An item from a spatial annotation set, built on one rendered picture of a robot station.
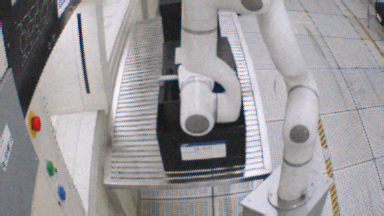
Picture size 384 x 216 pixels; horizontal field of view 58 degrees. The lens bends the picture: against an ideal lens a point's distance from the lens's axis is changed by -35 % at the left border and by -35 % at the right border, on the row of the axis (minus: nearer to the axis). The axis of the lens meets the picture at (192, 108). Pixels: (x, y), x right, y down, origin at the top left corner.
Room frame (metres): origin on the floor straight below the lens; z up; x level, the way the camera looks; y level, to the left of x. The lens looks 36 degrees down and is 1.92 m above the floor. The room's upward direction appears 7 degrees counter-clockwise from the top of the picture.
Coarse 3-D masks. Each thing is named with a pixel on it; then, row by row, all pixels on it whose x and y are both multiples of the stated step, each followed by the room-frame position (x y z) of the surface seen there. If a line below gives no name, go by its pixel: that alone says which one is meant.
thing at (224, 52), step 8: (176, 40) 1.94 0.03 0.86; (224, 40) 1.90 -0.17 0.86; (168, 48) 1.88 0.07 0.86; (216, 48) 1.83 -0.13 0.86; (224, 48) 1.83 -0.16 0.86; (168, 56) 1.81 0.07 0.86; (224, 56) 1.76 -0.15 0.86; (232, 56) 1.75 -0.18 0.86; (168, 64) 1.74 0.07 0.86; (176, 64) 1.73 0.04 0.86; (168, 72) 1.68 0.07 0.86
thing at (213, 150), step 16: (240, 80) 1.47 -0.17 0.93; (160, 112) 1.40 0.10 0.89; (240, 112) 1.49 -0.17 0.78; (160, 128) 1.34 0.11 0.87; (224, 128) 1.23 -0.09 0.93; (240, 128) 1.22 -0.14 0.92; (160, 144) 1.24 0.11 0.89; (176, 144) 1.24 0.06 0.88; (192, 144) 1.23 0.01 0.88; (208, 144) 1.23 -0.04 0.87; (224, 144) 1.23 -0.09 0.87; (240, 144) 1.22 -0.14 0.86; (176, 160) 1.24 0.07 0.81; (192, 160) 1.23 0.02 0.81; (208, 160) 1.23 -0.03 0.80; (224, 160) 1.23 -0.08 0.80; (240, 160) 1.22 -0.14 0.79
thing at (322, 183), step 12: (276, 168) 1.17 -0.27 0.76; (324, 180) 1.03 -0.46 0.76; (252, 192) 1.07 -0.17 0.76; (264, 192) 1.06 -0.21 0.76; (324, 192) 0.96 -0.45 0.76; (240, 204) 1.02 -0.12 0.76; (252, 204) 1.01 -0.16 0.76; (264, 204) 0.99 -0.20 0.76; (312, 204) 0.92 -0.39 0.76; (324, 204) 1.00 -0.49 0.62
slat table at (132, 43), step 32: (160, 32) 2.25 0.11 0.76; (224, 32) 2.17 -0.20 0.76; (160, 64) 1.92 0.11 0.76; (128, 96) 1.71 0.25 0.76; (256, 96) 1.60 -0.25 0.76; (128, 128) 1.50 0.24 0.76; (256, 128) 1.41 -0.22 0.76; (128, 160) 1.31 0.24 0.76; (160, 160) 1.30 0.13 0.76; (256, 160) 1.24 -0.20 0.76
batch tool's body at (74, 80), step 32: (0, 0) 0.73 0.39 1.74; (96, 0) 1.50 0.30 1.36; (64, 32) 1.49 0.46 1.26; (96, 32) 1.48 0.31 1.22; (32, 64) 0.88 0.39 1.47; (64, 64) 1.49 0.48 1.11; (96, 64) 1.48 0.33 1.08; (32, 96) 0.83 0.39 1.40; (64, 96) 1.50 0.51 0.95; (96, 96) 1.49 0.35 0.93; (32, 128) 0.77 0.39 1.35; (64, 128) 1.40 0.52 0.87; (96, 128) 1.40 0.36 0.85; (64, 160) 0.92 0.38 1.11; (96, 160) 1.26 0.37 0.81; (96, 192) 1.11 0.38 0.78; (128, 192) 1.59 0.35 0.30
